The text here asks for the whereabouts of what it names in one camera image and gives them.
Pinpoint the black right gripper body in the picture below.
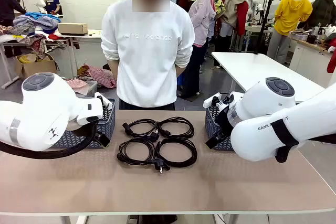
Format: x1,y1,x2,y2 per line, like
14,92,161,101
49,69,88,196
214,103,233,137

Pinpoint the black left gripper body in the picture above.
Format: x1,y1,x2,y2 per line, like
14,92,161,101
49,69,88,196
93,124,104,138

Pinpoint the black power cable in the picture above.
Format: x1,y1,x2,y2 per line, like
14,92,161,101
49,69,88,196
117,137,169,175
122,118,160,141

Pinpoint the person's left forearm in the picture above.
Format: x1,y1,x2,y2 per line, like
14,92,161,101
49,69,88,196
175,64,186,78

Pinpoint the person's right forearm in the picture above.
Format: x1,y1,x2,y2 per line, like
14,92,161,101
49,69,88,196
107,60,119,79

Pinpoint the grey plastic lattice basket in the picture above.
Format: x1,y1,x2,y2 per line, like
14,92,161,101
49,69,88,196
52,97,117,149
204,105,237,152

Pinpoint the grey storage bin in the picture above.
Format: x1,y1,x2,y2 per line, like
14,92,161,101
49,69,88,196
73,81,98,98

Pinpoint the pink checkered cloth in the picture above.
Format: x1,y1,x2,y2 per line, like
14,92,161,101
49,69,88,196
65,78,89,89

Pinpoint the red checkered cloth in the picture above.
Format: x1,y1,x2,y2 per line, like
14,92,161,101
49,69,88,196
83,63,118,89

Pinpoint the large white table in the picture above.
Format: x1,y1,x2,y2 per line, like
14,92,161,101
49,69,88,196
211,51,326,104

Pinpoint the person in white sweatshirt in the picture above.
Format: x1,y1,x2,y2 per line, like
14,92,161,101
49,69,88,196
101,0,195,111

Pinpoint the open cardboard box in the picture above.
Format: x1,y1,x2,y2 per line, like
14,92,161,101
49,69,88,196
14,52,60,78

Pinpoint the white background table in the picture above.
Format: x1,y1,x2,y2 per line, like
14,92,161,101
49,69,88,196
52,29,103,78

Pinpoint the wood top white cabinet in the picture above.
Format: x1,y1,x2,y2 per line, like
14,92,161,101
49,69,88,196
288,31,336,88

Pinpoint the flat cardboard box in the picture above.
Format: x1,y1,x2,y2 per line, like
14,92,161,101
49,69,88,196
57,22,89,36

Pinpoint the pink shirt mannequin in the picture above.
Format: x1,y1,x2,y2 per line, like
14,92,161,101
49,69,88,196
188,0,217,96

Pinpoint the black tripod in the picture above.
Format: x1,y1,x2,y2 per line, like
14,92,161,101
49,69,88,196
254,0,276,55

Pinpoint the floral shirt mannequin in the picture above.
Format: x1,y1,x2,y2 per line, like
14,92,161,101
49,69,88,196
209,0,226,22

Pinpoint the beige hoodie mannequin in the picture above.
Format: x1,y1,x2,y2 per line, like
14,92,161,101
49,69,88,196
219,0,249,51

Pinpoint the pile of mixed clothes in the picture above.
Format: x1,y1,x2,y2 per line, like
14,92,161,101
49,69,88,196
0,11,64,53

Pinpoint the hanging red cloth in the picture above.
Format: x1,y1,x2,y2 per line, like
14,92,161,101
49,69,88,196
327,46,336,74

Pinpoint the yellow hoodie mannequin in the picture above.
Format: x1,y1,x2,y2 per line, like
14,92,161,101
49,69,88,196
267,0,313,65

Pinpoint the dark green jacket mannequin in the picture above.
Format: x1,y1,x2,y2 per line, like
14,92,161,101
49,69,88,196
306,0,336,29

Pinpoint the person in dark jacket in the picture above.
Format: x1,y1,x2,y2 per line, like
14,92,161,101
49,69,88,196
0,0,27,27

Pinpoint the black coiled data cable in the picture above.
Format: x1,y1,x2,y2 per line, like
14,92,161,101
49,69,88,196
156,116,195,138
154,137,198,168

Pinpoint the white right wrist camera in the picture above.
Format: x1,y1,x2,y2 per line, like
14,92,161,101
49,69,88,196
203,92,230,110

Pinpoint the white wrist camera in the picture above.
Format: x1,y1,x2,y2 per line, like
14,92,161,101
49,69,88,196
203,92,230,110
93,91,110,109

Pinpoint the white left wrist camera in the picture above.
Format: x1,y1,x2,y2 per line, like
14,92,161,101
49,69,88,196
93,91,110,109

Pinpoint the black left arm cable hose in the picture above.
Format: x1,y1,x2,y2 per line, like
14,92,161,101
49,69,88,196
0,122,100,159

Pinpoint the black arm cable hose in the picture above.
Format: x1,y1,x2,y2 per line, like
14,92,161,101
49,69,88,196
270,118,336,164
0,122,100,159

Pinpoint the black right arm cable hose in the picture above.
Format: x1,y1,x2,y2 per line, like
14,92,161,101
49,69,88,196
270,118,336,164

